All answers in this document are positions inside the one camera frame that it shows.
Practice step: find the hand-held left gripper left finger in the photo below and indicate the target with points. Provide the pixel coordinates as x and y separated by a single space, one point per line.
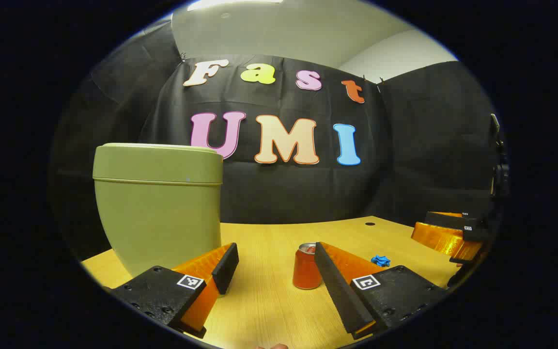
225 269

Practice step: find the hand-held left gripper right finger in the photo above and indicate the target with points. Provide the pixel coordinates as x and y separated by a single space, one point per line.
337 291

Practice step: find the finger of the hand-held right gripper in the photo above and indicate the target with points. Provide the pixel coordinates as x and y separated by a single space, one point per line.
446 219
475 234

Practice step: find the red pop can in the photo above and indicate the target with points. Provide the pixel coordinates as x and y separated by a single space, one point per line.
304 271

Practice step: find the blue paper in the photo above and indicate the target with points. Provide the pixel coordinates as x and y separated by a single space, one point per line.
380 261

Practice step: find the green desktop garbage bin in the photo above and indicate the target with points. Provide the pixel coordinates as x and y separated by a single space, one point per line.
158 218

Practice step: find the wooden desktop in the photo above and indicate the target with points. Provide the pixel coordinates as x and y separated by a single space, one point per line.
269 310

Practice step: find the black backdrop cloth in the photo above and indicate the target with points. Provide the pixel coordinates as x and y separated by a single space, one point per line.
284 194

